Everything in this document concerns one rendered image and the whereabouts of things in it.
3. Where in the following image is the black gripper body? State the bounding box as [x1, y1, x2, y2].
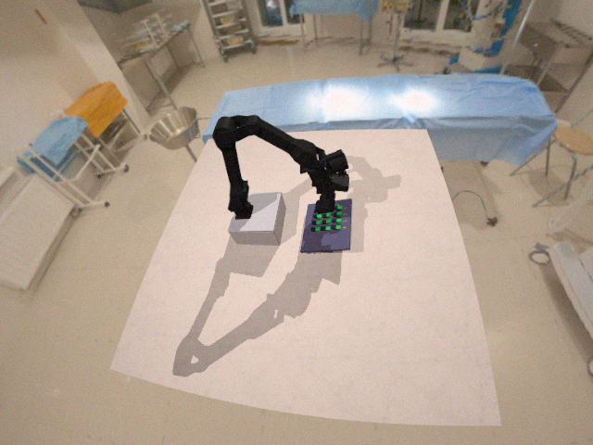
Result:
[312, 172, 335, 214]

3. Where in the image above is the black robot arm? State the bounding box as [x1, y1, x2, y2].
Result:
[212, 115, 349, 220]

